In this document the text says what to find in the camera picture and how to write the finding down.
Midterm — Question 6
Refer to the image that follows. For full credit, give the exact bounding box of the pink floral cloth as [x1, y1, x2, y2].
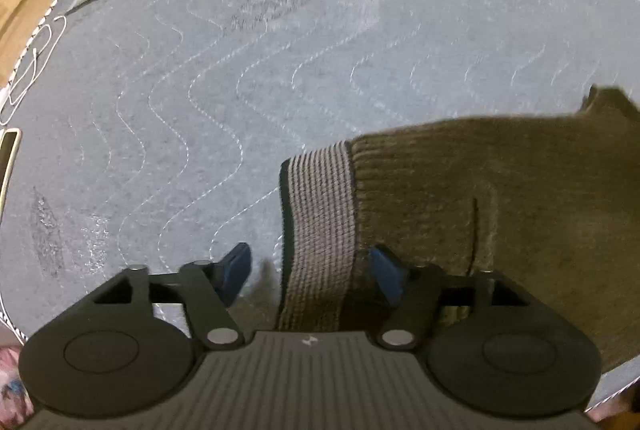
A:
[0, 344, 35, 430]

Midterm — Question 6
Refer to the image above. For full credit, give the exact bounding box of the gold edged phone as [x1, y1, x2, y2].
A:
[0, 128, 24, 213]

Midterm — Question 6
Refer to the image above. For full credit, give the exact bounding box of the olive green knit sweater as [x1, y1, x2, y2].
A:
[276, 86, 640, 375]

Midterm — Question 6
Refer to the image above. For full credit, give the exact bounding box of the white cable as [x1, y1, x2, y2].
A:
[0, 14, 69, 127]

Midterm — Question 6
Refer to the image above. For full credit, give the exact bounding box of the grey quilted mattress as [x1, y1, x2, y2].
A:
[0, 0, 640, 413]

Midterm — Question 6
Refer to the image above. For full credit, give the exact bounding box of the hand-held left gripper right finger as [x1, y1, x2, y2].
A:
[367, 245, 532, 351]

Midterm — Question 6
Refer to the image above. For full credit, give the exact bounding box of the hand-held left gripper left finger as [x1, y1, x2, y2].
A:
[87, 242, 251, 351]

